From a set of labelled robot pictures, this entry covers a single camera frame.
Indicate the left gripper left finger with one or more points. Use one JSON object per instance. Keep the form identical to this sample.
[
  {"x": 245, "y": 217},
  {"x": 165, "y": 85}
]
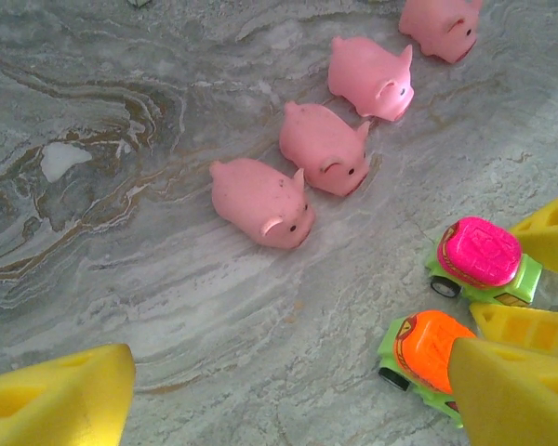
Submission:
[{"x": 51, "y": 399}]

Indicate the orange-roofed green toy car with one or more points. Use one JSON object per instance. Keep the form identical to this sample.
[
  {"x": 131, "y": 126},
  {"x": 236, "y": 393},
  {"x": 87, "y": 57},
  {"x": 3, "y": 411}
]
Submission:
[{"x": 423, "y": 353}]

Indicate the pink rubber pig toy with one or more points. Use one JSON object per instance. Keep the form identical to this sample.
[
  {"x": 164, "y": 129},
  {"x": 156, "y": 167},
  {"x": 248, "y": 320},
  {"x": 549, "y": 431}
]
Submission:
[
  {"x": 256, "y": 204},
  {"x": 437, "y": 28},
  {"x": 321, "y": 144},
  {"x": 367, "y": 74}
]

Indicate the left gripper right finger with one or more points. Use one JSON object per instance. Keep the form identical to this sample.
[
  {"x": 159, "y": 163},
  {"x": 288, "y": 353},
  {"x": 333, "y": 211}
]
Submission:
[{"x": 516, "y": 399}]

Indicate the pink-roofed green toy car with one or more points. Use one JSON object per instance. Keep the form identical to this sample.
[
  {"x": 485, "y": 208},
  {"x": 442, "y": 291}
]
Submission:
[{"x": 481, "y": 253}]

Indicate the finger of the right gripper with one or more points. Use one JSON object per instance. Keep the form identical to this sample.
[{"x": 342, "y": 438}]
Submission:
[
  {"x": 553, "y": 232},
  {"x": 530, "y": 330}
]

